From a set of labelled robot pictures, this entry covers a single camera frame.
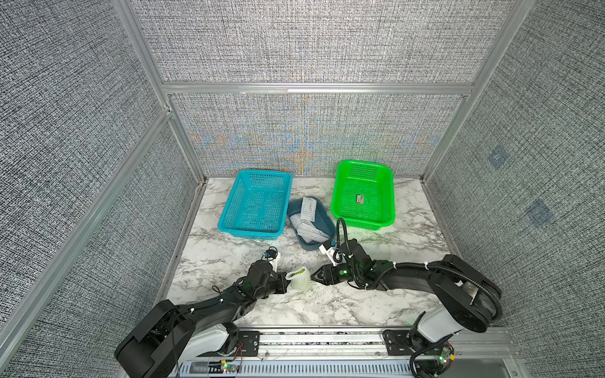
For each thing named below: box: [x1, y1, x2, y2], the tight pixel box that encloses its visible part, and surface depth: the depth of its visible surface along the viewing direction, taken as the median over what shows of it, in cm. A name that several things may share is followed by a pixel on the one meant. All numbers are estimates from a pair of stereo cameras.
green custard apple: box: [289, 269, 308, 280], surface depth 76 cm
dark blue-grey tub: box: [286, 198, 337, 252], surface depth 104 cm
